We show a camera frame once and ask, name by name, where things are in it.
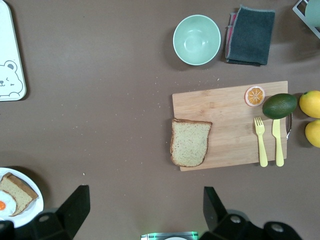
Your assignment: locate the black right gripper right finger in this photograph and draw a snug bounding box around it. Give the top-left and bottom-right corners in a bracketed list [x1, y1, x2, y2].
[199, 186, 253, 240]

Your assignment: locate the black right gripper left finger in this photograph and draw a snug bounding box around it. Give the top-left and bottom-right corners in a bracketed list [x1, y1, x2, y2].
[31, 184, 91, 240]

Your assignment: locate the white round plate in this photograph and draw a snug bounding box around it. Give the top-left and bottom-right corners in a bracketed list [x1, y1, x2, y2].
[0, 167, 45, 229]

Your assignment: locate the thin bread slice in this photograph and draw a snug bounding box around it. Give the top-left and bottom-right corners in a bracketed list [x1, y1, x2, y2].
[170, 117, 213, 168]

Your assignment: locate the thick bread slice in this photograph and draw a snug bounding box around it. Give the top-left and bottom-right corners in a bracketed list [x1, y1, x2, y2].
[0, 172, 40, 217]

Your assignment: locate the fried egg toy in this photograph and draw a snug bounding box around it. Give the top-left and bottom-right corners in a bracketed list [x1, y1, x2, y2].
[0, 189, 18, 218]

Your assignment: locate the yellow plastic fork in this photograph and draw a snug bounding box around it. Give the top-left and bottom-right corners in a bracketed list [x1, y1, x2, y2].
[253, 116, 269, 168]

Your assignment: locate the yellow plastic knife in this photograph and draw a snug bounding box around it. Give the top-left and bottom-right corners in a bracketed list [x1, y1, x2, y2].
[271, 118, 285, 168]

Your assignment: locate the wooden cutting board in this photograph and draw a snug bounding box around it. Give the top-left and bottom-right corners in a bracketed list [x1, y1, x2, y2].
[171, 80, 289, 172]

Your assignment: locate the yellow lemon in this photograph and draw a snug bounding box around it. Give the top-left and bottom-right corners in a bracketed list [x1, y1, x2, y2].
[304, 119, 320, 148]
[298, 90, 320, 119]

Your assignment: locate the orange slice toy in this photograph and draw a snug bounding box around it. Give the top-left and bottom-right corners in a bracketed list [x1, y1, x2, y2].
[244, 85, 266, 108]

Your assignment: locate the green avocado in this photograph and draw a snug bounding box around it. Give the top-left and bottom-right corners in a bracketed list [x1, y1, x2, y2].
[261, 93, 298, 120]

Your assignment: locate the pink folded cloth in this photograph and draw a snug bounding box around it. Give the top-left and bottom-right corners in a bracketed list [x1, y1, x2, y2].
[225, 11, 238, 58]

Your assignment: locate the mint green bowl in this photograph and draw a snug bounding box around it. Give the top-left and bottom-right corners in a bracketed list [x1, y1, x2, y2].
[172, 14, 222, 67]

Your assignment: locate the white bear print tray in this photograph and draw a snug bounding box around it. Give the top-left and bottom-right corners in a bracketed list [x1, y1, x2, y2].
[0, 0, 28, 102]

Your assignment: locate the dark grey folded cloth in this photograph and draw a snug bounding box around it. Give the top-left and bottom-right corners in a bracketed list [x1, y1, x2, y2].
[224, 4, 276, 67]

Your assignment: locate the pale teal cup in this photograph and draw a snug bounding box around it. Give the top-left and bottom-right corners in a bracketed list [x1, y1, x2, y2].
[304, 0, 320, 28]

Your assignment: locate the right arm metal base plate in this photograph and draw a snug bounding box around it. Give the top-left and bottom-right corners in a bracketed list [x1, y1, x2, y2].
[140, 231, 200, 240]

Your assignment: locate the white wire rack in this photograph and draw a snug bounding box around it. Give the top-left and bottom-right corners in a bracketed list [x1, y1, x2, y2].
[292, 0, 320, 40]

